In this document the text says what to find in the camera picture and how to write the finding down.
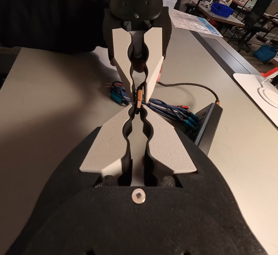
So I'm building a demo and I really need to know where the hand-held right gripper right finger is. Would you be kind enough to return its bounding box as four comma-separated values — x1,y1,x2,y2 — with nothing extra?
140,105,197,187

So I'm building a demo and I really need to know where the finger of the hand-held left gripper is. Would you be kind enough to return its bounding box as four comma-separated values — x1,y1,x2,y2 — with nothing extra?
111,28,135,103
143,27,165,104

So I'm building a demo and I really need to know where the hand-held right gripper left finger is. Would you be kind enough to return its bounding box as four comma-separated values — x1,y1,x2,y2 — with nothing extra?
79,103,134,186

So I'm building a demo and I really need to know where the blue braided usb cable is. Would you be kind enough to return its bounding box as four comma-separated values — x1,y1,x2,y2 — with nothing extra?
110,81,199,129

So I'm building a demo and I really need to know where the silver braided usb cable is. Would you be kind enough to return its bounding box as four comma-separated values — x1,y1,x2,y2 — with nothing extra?
151,102,175,112

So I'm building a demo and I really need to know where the black usb hub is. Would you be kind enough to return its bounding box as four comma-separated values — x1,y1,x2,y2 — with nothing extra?
191,102,224,156

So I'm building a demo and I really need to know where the red braided usb cable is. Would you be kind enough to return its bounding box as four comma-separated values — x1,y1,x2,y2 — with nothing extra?
112,82,191,111

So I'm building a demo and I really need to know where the black cable with orange plug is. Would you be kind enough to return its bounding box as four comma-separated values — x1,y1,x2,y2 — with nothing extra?
136,82,221,115

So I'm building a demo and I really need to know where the person's left forearm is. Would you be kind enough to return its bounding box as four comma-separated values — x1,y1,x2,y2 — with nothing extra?
0,0,111,55

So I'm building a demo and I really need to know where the person's left hand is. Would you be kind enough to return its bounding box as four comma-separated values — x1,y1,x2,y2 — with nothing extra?
110,57,164,84

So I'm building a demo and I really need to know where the blue white paper sheet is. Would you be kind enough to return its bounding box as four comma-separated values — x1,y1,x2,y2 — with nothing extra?
170,9,224,38

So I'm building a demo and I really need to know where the small blue bin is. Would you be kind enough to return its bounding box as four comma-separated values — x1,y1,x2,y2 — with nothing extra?
211,2,235,18

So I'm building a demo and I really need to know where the work table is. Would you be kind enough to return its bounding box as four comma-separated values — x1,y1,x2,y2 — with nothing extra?
192,0,245,28

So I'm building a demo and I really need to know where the white document stand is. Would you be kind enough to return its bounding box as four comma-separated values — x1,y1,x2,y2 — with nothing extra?
233,73,278,128

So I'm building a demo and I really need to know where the black office chair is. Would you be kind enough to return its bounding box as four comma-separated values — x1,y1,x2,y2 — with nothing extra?
228,0,270,52

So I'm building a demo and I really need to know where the blue bag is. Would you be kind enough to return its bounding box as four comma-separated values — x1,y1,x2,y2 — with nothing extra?
254,45,278,62

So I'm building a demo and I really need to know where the orange traffic cone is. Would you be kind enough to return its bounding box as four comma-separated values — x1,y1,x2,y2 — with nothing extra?
260,66,278,78

